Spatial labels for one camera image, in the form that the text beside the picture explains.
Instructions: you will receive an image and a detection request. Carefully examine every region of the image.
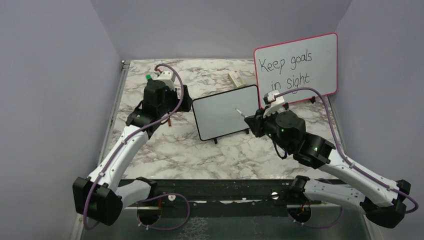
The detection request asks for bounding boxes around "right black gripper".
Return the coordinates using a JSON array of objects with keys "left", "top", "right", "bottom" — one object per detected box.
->
[{"left": 245, "top": 105, "right": 292, "bottom": 153}]

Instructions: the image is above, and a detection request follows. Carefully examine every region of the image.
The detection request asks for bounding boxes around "pink framed whiteboard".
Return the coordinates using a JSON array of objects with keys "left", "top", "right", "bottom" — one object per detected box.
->
[{"left": 253, "top": 32, "right": 338, "bottom": 107}]

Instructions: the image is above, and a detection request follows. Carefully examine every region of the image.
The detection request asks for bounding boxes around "black framed whiteboard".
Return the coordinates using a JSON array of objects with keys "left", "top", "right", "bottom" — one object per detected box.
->
[{"left": 192, "top": 84, "right": 260, "bottom": 144}]

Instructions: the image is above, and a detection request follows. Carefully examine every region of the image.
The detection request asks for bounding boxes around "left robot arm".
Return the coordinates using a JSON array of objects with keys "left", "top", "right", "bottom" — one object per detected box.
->
[{"left": 72, "top": 79, "right": 193, "bottom": 230}]

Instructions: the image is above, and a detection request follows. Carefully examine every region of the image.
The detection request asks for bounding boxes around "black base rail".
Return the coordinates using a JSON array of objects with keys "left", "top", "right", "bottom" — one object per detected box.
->
[{"left": 115, "top": 178, "right": 332, "bottom": 220}]

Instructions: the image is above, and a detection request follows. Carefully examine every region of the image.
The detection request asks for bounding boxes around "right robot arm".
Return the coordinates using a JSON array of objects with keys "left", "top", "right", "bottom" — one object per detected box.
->
[{"left": 244, "top": 109, "right": 411, "bottom": 229}]

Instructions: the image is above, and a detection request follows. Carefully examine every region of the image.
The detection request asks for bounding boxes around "aluminium side rail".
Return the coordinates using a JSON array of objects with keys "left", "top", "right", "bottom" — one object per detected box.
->
[{"left": 96, "top": 60, "right": 131, "bottom": 167}]

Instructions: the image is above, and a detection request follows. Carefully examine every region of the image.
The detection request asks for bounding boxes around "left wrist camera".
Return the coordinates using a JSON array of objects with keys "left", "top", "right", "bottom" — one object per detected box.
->
[{"left": 154, "top": 70, "right": 176, "bottom": 91}]

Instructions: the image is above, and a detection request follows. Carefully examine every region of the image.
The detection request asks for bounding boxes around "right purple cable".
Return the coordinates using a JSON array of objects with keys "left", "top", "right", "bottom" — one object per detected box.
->
[{"left": 274, "top": 86, "right": 419, "bottom": 230}]

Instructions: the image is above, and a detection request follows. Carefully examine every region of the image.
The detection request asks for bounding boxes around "purple cable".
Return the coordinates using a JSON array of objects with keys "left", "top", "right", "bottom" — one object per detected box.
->
[
  {"left": 82, "top": 63, "right": 191, "bottom": 232},
  {"left": 274, "top": 86, "right": 419, "bottom": 230}
]

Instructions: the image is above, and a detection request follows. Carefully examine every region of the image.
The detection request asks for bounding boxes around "white red marker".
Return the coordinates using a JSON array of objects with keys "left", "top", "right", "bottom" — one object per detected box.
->
[{"left": 235, "top": 108, "right": 247, "bottom": 118}]

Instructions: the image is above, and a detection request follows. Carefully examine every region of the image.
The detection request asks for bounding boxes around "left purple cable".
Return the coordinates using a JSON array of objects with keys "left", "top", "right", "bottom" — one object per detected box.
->
[{"left": 82, "top": 63, "right": 191, "bottom": 232}]

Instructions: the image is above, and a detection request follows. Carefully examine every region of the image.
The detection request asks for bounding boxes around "white whiteboard eraser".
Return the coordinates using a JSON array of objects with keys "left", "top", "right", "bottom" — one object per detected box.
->
[{"left": 227, "top": 70, "right": 247, "bottom": 88}]

